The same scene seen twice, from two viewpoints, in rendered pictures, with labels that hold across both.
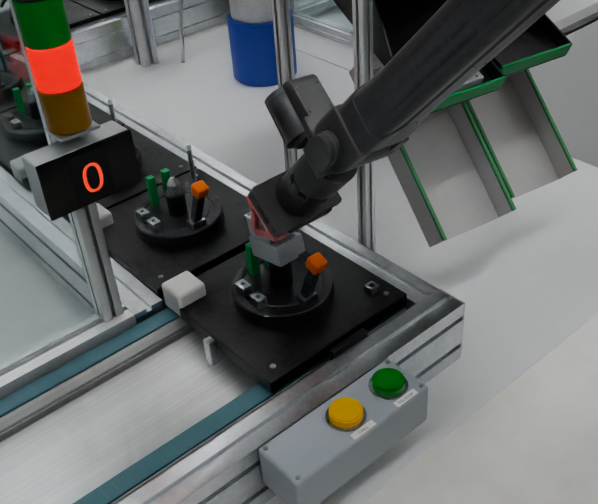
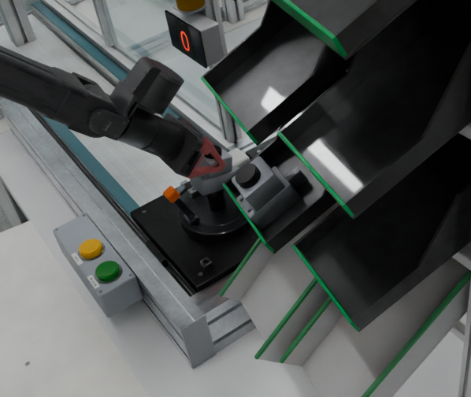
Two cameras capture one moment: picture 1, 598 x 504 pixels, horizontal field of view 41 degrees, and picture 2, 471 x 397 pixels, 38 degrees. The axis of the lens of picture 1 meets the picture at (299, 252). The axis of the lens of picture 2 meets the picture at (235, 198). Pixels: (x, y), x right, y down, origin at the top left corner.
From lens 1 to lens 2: 1.39 m
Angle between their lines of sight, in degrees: 75
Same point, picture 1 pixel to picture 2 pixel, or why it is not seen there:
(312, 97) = (134, 76)
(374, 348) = (151, 270)
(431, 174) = (291, 272)
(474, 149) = (311, 301)
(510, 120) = (389, 351)
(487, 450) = (93, 370)
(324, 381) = (128, 242)
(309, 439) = (81, 234)
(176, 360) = not seen: hidden behind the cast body
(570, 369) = not seen: outside the picture
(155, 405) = (165, 179)
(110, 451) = (135, 167)
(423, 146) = not seen: hidden behind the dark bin
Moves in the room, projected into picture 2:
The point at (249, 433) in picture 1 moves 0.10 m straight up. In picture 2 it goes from (101, 209) to (86, 168)
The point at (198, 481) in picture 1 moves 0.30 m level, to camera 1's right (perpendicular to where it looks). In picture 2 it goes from (74, 191) to (27, 311)
